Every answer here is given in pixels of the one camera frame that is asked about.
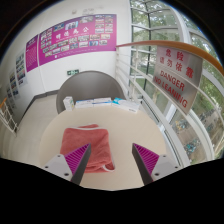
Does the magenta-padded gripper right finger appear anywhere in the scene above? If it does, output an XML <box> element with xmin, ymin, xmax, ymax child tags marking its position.
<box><xmin>131</xmin><ymin>143</ymin><xmax>183</xmax><ymax>186</ymax></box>

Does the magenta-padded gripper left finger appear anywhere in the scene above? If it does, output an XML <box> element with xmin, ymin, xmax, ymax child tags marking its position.
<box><xmin>42</xmin><ymin>143</ymin><xmax>92</xmax><ymax>186</ymax></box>

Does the pink terry towel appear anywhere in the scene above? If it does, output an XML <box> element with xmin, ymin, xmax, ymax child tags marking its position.
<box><xmin>59</xmin><ymin>123</ymin><xmax>116</xmax><ymax>174</ymax></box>

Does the grey round-backed chair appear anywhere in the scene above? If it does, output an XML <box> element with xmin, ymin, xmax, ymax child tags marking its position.
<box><xmin>55</xmin><ymin>70</ymin><xmax>127</xmax><ymax>115</ymax></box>

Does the short white stair railing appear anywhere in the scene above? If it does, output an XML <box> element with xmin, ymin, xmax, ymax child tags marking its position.
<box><xmin>0</xmin><ymin>97</ymin><xmax>18</xmax><ymax>134</ymax></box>

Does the clear red-lettered warning sign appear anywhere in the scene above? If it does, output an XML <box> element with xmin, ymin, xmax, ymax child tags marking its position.
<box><xmin>152</xmin><ymin>45</ymin><xmax>204</xmax><ymax>115</ymax></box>

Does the green exit sign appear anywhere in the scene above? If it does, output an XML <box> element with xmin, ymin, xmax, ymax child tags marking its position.
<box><xmin>66</xmin><ymin>68</ymin><xmax>80</xmax><ymax>76</ymax></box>

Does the narrow magenta text poster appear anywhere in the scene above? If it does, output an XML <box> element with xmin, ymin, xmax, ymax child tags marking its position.
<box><xmin>25</xmin><ymin>34</ymin><xmax>40</xmax><ymax>73</ymax></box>

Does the white railing with orange handrail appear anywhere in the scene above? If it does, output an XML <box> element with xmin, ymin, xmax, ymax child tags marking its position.
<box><xmin>114</xmin><ymin>40</ymin><xmax>224</xmax><ymax>168</ymax></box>

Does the large magenta photo poster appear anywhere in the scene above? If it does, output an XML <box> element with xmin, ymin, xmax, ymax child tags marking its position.
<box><xmin>37</xmin><ymin>13</ymin><xmax>118</xmax><ymax>66</ymax></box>

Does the white photo wall board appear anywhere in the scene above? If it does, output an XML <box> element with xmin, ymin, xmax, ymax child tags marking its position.
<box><xmin>8</xmin><ymin>70</ymin><xmax>17</xmax><ymax>99</ymax></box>
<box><xmin>15</xmin><ymin>51</ymin><xmax>27</xmax><ymax>88</ymax></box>

